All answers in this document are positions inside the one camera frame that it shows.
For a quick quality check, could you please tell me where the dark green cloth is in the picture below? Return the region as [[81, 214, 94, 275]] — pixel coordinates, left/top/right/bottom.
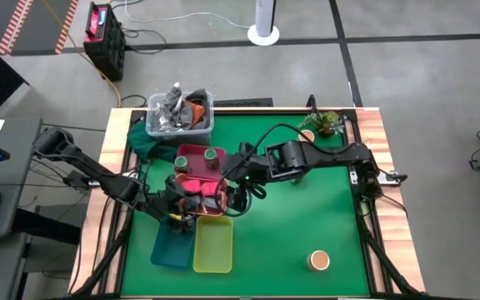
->
[[126, 120, 178, 164]]

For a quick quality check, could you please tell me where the clear plastic storage bin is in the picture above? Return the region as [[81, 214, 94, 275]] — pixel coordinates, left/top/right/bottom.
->
[[145, 90, 215, 145]]

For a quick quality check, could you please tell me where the pink plastic bin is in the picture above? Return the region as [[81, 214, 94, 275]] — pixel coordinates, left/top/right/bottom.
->
[[174, 143, 228, 181]]

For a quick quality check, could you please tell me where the orange cloth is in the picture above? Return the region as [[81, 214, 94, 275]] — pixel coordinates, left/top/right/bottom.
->
[[190, 102, 206, 125]]

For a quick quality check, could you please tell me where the white tower fan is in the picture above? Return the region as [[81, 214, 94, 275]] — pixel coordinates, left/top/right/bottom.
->
[[247, 0, 281, 47]]

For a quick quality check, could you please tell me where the yellow plastic bin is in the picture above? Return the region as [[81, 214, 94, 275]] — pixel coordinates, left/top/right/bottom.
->
[[192, 215, 234, 274]]

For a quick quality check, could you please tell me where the grey checked cloth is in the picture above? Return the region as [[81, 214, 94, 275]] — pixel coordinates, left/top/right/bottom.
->
[[154, 82, 195, 131]]

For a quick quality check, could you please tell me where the potted succulent plant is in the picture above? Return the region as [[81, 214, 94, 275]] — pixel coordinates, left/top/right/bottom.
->
[[297, 110, 345, 138]]

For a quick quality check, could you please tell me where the black crate red top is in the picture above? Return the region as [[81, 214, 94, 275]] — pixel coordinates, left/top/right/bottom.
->
[[82, 2, 127, 83]]

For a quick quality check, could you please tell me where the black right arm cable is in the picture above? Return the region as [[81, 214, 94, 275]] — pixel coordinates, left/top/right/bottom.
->
[[218, 122, 349, 184]]

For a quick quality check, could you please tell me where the white floor cable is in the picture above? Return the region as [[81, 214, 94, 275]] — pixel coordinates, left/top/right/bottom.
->
[[122, 0, 252, 31]]

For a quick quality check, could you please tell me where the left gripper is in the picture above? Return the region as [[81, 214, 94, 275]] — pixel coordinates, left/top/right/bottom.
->
[[158, 174, 202, 232]]

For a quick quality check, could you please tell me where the green-lid spice jar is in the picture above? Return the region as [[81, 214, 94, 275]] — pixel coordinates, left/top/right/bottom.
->
[[203, 147, 219, 168]]

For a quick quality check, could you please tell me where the yellow floor cable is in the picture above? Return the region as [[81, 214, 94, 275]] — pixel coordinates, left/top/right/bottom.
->
[[42, 0, 123, 108]]

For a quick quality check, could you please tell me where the striped floor mat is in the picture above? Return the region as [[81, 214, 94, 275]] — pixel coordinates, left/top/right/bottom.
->
[[0, 0, 79, 58]]

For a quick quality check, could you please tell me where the grey desk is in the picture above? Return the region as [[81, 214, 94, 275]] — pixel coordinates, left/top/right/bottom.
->
[[0, 116, 43, 300]]

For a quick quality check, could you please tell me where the clear-lid glass jar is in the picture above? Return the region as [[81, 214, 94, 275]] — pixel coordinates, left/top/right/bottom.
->
[[173, 155, 190, 174]]

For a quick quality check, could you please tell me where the orange plastic bin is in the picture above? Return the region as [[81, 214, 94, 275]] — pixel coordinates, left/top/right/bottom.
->
[[172, 173, 229, 217]]

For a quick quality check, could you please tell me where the dark grey cloth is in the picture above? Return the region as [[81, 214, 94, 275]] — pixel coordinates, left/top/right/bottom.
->
[[183, 87, 208, 105]]

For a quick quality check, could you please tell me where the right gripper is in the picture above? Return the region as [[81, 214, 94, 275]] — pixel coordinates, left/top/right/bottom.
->
[[222, 173, 266, 213]]

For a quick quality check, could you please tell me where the green table mat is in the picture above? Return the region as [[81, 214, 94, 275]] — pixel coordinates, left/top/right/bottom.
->
[[121, 112, 370, 298]]

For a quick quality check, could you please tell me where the blue plastic bin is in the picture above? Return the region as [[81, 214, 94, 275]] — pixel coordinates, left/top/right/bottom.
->
[[150, 216, 197, 268]]

